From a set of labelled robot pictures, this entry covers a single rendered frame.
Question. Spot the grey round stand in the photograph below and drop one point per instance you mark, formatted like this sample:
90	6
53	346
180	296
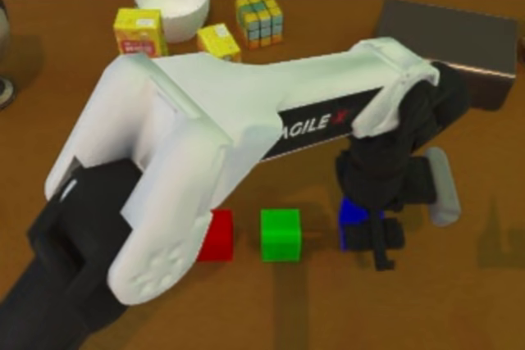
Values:
5	87

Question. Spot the multicoloured puzzle cube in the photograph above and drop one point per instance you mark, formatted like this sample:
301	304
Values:
260	20

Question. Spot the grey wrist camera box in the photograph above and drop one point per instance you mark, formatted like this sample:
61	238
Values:
444	186

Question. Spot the blue cube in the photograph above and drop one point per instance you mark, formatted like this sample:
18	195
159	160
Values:
353	211

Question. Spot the large yellow carton box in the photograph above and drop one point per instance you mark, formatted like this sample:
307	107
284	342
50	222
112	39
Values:
139	32

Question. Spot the brown box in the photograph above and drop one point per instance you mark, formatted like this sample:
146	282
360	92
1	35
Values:
459	42

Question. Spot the small yellow carton box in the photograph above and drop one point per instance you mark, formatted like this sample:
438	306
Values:
217	41

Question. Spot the green cube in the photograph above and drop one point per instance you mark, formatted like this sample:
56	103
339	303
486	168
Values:
280	234

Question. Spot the white bowl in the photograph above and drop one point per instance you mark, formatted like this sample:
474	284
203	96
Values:
174	4

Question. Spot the red cube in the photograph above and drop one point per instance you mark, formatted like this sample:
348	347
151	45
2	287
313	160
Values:
218	237

